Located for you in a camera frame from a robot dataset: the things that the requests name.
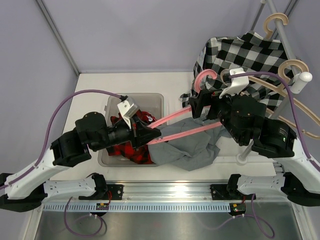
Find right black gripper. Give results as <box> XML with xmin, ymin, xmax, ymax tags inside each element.
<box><xmin>189</xmin><ymin>85</ymin><xmax>246</xmax><ymax>144</ymax></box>

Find red black plaid shirt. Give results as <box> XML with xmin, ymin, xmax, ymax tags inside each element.
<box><xmin>106</xmin><ymin>110</ymin><xmax>157</xmax><ymax>165</ymax></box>

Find aluminium mounting rail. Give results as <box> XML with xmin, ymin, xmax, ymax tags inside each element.
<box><xmin>32</xmin><ymin>181</ymin><xmax>305</xmax><ymax>202</ymax></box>

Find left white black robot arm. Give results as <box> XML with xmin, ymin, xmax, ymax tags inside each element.
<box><xmin>0</xmin><ymin>112</ymin><xmax>161</xmax><ymax>213</ymax></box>

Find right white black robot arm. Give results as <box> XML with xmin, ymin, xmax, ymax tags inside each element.
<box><xmin>189</xmin><ymin>90</ymin><xmax>320</xmax><ymax>207</ymax></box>

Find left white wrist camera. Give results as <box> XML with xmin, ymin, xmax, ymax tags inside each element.
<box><xmin>117</xmin><ymin>95</ymin><xmax>139</xmax><ymax>130</ymax></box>

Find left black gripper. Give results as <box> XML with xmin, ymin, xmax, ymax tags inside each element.
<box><xmin>90</xmin><ymin>113</ymin><xmax>162</xmax><ymax>152</ymax></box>

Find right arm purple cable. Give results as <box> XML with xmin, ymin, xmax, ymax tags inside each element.
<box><xmin>199</xmin><ymin>71</ymin><xmax>320</xmax><ymax>237</ymax></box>

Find white slotted cable duct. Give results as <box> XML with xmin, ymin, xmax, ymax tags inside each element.
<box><xmin>43</xmin><ymin>202</ymin><xmax>231</xmax><ymax>213</ymax></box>

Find beige wooden hanger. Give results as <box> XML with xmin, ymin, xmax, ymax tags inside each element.
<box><xmin>247</xmin><ymin>59</ymin><xmax>320</xmax><ymax>140</ymax></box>

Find silver clothes rack pole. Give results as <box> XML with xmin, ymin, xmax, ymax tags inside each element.
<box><xmin>234</xmin><ymin>0</ymin><xmax>313</xmax><ymax>166</ymax></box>

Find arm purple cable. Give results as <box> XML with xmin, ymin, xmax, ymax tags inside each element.
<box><xmin>0</xmin><ymin>89</ymin><xmax>126</xmax><ymax>237</ymax></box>
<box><xmin>199</xmin><ymin>71</ymin><xmax>320</xmax><ymax>237</ymax></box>

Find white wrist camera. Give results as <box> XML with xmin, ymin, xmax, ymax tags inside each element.
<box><xmin>117</xmin><ymin>95</ymin><xmax>139</xmax><ymax>130</ymax></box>
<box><xmin>219</xmin><ymin>67</ymin><xmax>249</xmax><ymax>99</ymax></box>

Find clear plastic bin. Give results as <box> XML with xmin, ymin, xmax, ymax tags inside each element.
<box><xmin>98</xmin><ymin>93</ymin><xmax>164</xmax><ymax>168</ymax></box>

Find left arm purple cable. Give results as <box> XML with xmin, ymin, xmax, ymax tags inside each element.
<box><xmin>0</xmin><ymin>89</ymin><xmax>126</xmax><ymax>237</ymax></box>

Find grey shirt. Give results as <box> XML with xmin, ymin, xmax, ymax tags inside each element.
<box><xmin>148</xmin><ymin>126</ymin><xmax>231</xmax><ymax>171</ymax></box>

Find pink plastic hanger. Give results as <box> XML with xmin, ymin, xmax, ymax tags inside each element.
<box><xmin>146</xmin><ymin>69</ymin><xmax>225</xmax><ymax>146</ymax></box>

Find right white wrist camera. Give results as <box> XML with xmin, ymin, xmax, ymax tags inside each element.
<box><xmin>219</xmin><ymin>67</ymin><xmax>249</xmax><ymax>99</ymax></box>

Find black white plaid shirt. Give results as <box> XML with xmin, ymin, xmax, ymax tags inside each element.
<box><xmin>179</xmin><ymin>31</ymin><xmax>288</xmax><ymax>111</ymax></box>

